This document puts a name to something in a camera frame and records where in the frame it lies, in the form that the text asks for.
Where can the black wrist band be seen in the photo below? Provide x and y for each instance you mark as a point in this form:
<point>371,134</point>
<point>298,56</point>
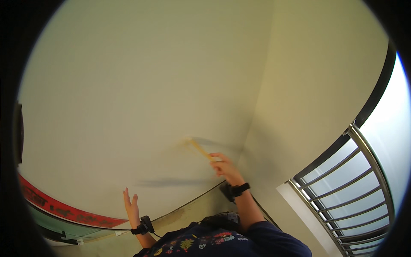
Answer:
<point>236,190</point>
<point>143,226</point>

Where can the person's right hand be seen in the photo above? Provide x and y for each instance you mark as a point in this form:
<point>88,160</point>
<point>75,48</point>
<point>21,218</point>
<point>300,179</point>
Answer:
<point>230,172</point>

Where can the person's left hand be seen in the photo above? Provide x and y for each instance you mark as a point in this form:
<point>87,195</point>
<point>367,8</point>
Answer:
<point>132,212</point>

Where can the red paper banner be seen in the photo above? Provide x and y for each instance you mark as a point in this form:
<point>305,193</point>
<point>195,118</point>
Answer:
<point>67,210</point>

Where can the person's right fingers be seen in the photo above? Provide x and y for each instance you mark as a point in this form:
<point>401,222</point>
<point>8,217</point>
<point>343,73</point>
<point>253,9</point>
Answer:
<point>220,163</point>

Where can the person's left fingers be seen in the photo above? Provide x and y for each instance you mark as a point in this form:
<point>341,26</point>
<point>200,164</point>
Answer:
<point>130,198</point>

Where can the steel window grille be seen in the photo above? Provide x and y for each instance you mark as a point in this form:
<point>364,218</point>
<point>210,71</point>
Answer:
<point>353,196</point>

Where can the yellow stick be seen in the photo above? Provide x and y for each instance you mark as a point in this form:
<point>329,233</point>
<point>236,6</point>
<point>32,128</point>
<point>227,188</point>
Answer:
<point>200,150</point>

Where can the person's body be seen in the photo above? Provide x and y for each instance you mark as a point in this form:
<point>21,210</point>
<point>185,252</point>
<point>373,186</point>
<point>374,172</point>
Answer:
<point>257,244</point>

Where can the dark window frame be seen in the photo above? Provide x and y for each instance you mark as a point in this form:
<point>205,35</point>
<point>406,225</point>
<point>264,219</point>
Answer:
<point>369,106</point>

